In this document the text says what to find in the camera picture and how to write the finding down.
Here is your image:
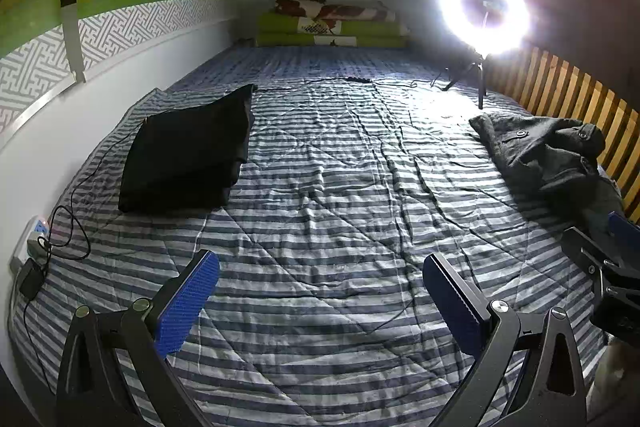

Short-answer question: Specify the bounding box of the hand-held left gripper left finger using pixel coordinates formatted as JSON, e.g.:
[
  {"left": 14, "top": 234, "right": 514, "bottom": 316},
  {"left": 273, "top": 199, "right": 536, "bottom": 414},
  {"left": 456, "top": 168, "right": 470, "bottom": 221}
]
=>
[{"left": 56, "top": 249, "right": 221, "bottom": 427}]

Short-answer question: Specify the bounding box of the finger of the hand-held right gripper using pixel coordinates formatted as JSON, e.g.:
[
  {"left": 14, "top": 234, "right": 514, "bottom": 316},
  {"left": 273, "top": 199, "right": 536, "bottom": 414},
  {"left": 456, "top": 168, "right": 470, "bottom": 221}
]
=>
[
  {"left": 561, "top": 227, "right": 640, "bottom": 289},
  {"left": 607, "top": 210, "right": 640, "bottom": 242}
]

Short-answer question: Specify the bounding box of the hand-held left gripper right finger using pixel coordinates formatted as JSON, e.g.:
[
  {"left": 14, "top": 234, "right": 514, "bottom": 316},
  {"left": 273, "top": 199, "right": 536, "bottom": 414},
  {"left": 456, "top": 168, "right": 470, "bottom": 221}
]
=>
[{"left": 422, "top": 253, "right": 588, "bottom": 427}]

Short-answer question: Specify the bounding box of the dark grey knit coat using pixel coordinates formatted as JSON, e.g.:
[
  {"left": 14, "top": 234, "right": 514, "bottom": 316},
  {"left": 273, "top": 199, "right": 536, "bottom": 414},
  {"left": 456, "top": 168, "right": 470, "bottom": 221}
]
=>
[{"left": 469, "top": 112, "right": 628, "bottom": 248}]

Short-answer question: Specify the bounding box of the black folded garment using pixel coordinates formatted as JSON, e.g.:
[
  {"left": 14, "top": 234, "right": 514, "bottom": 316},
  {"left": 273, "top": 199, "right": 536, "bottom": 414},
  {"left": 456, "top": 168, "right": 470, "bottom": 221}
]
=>
[{"left": 118, "top": 84, "right": 257, "bottom": 214}]

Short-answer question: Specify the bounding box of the wooden slat bed railing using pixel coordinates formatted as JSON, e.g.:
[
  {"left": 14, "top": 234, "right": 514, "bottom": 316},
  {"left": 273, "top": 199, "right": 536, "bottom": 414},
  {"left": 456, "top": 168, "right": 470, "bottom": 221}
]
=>
[{"left": 487, "top": 46, "right": 640, "bottom": 208}]

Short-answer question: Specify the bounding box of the black power adapter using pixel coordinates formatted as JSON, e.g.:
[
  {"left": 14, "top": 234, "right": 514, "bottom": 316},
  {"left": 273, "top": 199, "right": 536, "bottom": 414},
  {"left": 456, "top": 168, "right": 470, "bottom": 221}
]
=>
[{"left": 19, "top": 258, "right": 47, "bottom": 299}]

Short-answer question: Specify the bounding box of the white power strip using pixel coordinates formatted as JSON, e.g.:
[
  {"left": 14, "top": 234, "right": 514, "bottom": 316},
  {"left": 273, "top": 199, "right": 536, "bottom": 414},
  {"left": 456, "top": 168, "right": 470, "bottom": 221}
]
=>
[{"left": 11, "top": 216, "right": 51, "bottom": 275}]

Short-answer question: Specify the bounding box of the striped grey quilt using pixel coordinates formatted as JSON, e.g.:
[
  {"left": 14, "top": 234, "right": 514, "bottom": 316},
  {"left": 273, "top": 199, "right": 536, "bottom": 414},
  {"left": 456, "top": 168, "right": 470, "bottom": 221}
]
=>
[{"left": 10, "top": 44, "right": 626, "bottom": 427}]

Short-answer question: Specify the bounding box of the black tripod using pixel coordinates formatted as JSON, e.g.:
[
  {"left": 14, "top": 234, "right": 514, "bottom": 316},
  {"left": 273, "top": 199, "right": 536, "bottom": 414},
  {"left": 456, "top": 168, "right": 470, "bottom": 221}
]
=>
[{"left": 432, "top": 47, "right": 488, "bottom": 110}]

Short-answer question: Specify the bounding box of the brown patterned folded blanket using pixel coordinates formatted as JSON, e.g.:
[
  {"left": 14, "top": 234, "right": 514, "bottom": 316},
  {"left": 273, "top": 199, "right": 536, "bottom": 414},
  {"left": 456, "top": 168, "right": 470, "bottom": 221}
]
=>
[{"left": 274, "top": 0, "right": 396, "bottom": 22}]

